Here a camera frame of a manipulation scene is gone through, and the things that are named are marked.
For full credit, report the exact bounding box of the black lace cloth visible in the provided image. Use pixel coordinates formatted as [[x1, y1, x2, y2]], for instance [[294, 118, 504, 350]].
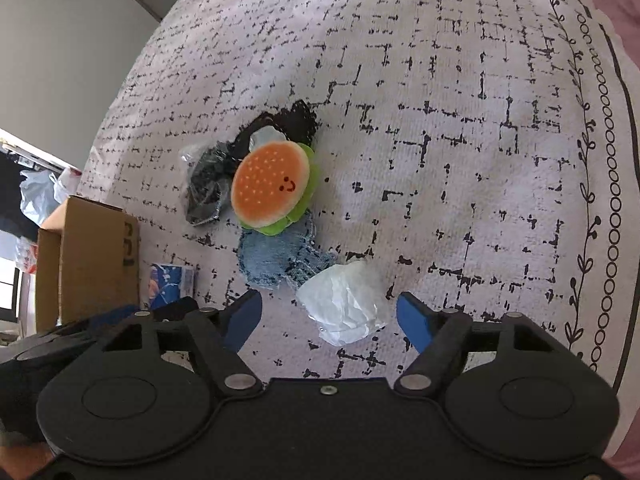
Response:
[[232, 100, 317, 162]]

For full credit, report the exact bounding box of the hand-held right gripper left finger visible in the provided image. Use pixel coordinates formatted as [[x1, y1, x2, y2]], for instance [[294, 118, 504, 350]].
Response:
[[99, 290, 264, 402]]

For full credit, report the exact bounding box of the brown cardboard box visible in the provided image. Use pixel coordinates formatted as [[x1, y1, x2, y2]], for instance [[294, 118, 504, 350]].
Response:
[[36, 195, 141, 334]]

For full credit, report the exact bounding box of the red and white packet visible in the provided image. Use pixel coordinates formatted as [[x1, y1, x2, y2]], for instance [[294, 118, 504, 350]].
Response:
[[14, 234, 40, 275]]

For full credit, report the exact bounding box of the frayed blue denim cloth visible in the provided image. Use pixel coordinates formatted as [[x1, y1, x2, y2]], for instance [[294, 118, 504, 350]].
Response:
[[236, 212, 339, 291]]

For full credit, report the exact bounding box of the orange burger plush toy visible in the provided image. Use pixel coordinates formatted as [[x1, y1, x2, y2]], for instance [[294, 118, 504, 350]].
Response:
[[230, 141, 317, 236]]

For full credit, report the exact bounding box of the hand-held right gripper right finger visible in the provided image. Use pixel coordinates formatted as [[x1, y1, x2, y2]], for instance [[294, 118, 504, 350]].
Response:
[[393, 292, 569, 402]]

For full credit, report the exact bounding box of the white plastic bag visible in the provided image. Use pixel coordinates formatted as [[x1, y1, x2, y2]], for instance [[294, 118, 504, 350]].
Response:
[[296, 260, 392, 346], [19, 167, 82, 227]]

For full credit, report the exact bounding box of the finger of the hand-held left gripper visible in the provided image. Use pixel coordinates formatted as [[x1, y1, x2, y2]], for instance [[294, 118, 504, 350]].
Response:
[[150, 296, 201, 322], [75, 304, 139, 333]]

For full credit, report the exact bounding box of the blue tissue packet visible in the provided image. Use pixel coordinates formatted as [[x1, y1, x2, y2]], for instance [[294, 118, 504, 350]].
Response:
[[147, 262, 199, 311]]

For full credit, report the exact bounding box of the small white plastic wrapper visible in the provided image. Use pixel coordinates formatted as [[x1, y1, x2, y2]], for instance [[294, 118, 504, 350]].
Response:
[[248, 126, 286, 154]]

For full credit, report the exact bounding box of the black cloth in clear bag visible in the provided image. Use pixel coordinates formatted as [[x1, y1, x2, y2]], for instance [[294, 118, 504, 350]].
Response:
[[179, 142, 242, 229]]

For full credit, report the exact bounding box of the white black-patterned blanket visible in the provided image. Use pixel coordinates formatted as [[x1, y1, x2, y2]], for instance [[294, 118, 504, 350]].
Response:
[[75, 0, 640, 393]]

